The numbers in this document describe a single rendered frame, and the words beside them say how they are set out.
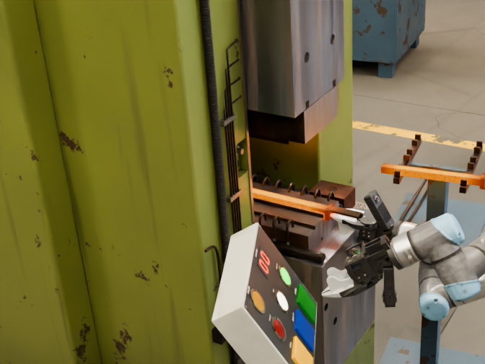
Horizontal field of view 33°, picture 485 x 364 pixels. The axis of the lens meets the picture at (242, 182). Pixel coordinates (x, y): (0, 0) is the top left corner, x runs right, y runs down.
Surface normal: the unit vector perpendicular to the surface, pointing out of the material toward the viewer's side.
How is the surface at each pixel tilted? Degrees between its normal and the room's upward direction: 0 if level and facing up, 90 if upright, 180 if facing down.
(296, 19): 90
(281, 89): 90
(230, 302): 30
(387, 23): 90
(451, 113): 0
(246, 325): 90
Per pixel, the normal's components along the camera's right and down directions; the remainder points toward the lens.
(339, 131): 0.85, 0.19
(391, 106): -0.07, -0.88
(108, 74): -0.52, 0.44
